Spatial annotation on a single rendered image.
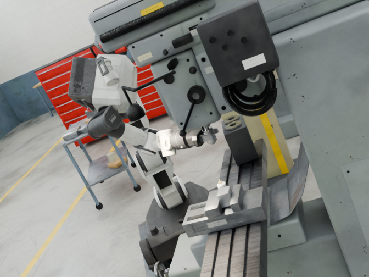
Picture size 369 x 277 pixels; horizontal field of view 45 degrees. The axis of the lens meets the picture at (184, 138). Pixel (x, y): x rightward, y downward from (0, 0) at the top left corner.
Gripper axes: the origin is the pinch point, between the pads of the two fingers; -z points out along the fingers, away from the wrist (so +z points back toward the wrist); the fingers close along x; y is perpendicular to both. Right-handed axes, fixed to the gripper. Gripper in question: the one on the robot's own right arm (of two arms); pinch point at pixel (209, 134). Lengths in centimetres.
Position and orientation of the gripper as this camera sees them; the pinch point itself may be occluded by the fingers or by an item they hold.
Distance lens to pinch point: 191.8
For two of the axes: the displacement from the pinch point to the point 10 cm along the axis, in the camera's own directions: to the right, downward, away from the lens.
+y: 3.9, 8.6, 3.3
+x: 4.4, -4.9, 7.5
